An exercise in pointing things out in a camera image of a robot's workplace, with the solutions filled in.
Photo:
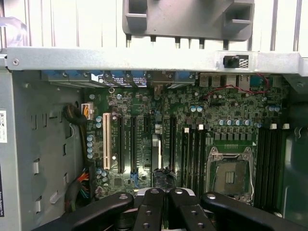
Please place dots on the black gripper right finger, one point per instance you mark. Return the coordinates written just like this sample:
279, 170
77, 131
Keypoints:
185, 211

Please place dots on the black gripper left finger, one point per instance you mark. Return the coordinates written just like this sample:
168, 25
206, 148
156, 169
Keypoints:
149, 211

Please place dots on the CPU socket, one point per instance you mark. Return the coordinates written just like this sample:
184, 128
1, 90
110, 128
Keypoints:
231, 175

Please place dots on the black slot with blue latch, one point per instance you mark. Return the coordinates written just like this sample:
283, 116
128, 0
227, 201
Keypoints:
134, 144

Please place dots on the white expansion slot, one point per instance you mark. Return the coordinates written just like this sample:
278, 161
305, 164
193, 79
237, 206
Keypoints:
106, 142

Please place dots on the short black expansion slot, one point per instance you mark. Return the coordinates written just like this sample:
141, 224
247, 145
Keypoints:
147, 124

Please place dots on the green motherboard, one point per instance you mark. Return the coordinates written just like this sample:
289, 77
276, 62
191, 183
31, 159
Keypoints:
216, 106

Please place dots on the white power connector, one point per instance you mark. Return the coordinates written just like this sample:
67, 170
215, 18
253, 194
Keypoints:
87, 110

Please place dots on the grey power supply unit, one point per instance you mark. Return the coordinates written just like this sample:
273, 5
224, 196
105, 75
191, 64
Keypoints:
24, 168

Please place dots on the open grey PC case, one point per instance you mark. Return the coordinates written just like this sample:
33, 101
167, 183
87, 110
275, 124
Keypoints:
48, 96

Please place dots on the grey plastic parts rack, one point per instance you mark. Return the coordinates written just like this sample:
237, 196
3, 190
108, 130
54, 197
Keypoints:
180, 19

